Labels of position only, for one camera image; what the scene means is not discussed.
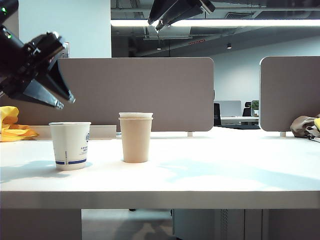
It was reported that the green potted plant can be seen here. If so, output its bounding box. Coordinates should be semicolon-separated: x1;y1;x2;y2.
251;100;260;118

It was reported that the white ceiling air vent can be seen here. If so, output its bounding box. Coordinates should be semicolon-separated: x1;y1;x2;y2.
224;12;257;21

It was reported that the grey desk side panel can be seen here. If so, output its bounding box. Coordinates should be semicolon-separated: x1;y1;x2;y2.
0;208;83;240
262;209;320;240

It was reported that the white paper cup blue logo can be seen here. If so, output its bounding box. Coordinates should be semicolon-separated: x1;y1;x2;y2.
118;112;154;120
48;121;92;172

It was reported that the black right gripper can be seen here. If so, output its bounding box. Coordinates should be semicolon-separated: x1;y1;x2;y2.
147;0;216;31

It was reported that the metal wall switch plate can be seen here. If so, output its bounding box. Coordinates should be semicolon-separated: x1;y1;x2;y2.
62;41;71;59

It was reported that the grey under-desk cabinet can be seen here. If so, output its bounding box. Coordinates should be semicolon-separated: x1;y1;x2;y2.
172;209;263;240

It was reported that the black desk mat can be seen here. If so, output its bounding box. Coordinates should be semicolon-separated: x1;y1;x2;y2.
219;124;261;131

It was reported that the white office desk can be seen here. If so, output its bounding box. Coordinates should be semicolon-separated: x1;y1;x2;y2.
221;115;260;126

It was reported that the grey background partition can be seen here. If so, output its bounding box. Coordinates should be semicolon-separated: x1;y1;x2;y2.
214;100;242;119

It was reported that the brown desk partition panel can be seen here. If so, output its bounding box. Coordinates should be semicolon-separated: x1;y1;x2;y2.
0;56;215;138
259;55;320;137

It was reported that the black office chair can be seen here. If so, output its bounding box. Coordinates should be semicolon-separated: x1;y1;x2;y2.
242;101;252;117
213;89;223;127

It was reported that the yellow cloth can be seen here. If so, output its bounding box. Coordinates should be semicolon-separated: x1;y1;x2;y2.
0;105;40;143

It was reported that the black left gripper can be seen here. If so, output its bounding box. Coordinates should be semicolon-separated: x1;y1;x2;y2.
0;31;76;110

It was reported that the brown crumpled cloth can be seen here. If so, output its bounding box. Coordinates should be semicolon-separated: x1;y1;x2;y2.
290;113;320;139

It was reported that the brown paper cup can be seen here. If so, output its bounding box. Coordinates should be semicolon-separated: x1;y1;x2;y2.
118;117;154;164

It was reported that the grey desk cable box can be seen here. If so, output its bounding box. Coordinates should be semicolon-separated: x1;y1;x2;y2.
29;124;118;141

